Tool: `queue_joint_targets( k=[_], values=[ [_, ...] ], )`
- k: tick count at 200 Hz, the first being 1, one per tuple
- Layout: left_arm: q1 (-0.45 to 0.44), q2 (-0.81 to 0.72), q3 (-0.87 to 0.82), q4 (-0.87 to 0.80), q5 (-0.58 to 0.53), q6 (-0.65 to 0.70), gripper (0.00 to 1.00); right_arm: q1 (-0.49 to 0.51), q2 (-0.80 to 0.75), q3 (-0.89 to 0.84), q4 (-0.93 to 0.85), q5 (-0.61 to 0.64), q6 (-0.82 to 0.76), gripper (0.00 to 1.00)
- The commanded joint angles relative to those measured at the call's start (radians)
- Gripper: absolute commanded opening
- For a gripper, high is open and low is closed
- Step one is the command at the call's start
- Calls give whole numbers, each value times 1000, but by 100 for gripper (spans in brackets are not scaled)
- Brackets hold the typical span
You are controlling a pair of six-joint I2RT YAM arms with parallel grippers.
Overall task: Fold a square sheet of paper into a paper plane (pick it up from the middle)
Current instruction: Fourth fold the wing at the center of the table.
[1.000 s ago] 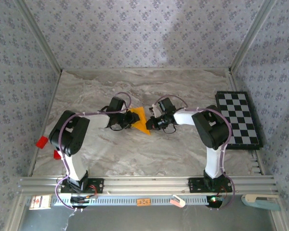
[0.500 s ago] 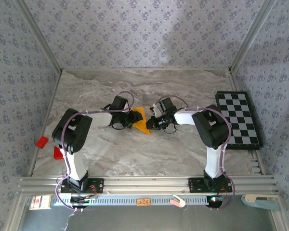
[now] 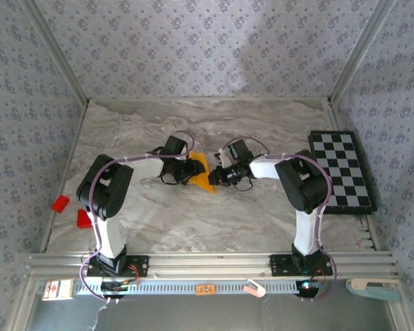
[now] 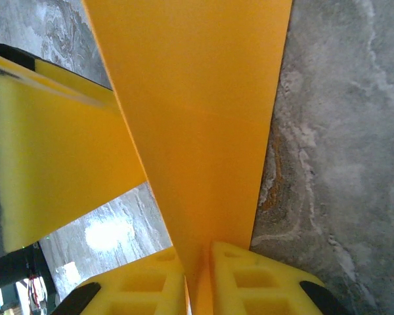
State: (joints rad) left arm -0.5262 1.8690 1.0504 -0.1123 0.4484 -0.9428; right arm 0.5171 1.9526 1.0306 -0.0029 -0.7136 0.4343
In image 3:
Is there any black and grey checkerboard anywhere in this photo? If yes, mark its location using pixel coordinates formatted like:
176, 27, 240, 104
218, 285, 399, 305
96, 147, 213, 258
307, 130, 379, 216

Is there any large red block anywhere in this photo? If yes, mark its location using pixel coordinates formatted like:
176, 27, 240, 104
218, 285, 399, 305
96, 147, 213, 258
77, 208, 93, 229

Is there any orange label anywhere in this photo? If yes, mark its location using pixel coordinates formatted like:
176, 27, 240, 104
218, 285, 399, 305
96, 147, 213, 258
195, 284, 217, 297

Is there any pink and white clip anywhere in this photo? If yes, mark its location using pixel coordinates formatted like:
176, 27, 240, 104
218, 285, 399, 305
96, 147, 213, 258
243, 278, 266, 298

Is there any small red block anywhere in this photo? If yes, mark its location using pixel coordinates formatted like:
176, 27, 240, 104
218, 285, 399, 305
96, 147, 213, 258
51, 195, 72, 214

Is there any small box with red print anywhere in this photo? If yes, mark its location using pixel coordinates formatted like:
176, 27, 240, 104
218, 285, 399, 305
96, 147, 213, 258
41, 279, 74, 301

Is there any teal and beige tool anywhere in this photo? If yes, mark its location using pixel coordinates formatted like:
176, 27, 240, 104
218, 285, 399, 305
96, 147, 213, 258
345, 278, 403, 303

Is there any black left gripper cable loop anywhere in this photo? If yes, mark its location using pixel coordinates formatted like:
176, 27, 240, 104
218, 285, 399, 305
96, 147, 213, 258
159, 172, 180, 186

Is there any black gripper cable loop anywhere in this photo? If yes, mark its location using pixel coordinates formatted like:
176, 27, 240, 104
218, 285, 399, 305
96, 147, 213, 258
233, 177, 255, 192
159, 172, 180, 186

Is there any black right gripper cable loop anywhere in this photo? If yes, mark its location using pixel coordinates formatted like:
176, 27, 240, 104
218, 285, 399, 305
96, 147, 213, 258
233, 177, 255, 192

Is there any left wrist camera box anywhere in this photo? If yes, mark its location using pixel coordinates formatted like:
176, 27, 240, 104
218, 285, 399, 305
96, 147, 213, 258
164, 135, 190, 159

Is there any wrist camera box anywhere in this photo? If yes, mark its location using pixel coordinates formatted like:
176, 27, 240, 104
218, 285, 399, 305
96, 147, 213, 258
215, 139, 254, 166
164, 135, 190, 159

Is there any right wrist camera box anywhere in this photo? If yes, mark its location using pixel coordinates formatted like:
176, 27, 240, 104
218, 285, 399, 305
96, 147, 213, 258
215, 139, 254, 166

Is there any long aluminium mounting rail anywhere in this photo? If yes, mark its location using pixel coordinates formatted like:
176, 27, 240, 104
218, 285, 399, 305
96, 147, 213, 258
24, 250, 400, 279

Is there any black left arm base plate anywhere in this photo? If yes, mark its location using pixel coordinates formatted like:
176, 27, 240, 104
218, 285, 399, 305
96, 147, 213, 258
86, 254, 150, 279

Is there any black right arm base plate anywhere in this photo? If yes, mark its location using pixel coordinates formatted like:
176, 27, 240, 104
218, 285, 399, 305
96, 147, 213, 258
269, 254, 334, 278

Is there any long grey slotted cable duct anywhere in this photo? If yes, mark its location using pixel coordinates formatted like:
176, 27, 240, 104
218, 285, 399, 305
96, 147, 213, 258
37, 279, 320, 297

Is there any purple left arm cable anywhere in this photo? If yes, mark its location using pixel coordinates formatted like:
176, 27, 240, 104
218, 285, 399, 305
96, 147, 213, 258
79, 130, 196, 301

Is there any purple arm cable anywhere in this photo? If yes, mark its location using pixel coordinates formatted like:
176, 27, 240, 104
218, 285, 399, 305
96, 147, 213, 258
224, 136, 338, 301
79, 130, 196, 301

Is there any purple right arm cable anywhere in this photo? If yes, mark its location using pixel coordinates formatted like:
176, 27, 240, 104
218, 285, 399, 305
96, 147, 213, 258
224, 136, 338, 301

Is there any short grey slotted duct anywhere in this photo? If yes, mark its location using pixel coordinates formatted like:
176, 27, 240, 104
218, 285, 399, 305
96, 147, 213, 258
357, 220, 376, 250

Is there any aluminium frame post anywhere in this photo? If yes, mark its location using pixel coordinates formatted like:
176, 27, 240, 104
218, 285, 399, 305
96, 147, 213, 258
20, 0, 90, 104
327, 0, 397, 104

